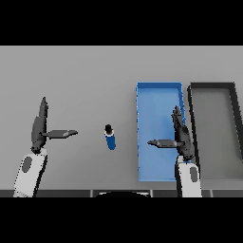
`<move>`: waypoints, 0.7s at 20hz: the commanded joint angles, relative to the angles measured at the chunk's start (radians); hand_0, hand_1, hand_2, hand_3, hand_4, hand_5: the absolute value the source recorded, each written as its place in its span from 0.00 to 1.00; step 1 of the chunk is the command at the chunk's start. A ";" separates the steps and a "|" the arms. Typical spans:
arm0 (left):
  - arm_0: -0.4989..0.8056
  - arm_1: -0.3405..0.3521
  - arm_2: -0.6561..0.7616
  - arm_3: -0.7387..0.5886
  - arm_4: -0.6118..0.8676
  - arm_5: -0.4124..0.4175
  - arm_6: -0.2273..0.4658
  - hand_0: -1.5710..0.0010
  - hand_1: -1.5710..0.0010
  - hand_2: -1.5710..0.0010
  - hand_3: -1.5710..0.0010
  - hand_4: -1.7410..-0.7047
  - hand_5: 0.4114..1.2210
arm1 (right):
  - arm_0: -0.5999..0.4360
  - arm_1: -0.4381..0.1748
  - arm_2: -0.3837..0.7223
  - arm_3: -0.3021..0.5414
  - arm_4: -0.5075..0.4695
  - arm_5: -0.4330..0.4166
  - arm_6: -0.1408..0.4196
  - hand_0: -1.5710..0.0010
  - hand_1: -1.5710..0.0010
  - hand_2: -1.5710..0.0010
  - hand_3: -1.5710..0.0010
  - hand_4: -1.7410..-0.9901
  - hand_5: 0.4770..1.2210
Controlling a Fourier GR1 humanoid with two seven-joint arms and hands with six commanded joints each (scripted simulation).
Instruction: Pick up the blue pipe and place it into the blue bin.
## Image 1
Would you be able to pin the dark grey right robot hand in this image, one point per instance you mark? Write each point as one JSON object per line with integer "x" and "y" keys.
{"x": 182, "y": 139}

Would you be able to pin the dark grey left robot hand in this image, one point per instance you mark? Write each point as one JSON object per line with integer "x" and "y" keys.
{"x": 38, "y": 129}

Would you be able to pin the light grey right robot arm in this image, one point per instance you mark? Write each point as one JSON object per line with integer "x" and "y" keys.
{"x": 188, "y": 178}

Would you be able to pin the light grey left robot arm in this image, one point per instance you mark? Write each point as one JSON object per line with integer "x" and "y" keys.
{"x": 29, "y": 174}

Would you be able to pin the blue bin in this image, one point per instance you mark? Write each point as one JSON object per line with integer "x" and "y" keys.
{"x": 157, "y": 133}

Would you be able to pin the dark grey bin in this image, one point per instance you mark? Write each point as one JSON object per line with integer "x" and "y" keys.
{"x": 218, "y": 131}

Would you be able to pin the blue pipe with dark end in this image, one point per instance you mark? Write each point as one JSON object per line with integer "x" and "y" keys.
{"x": 110, "y": 139}

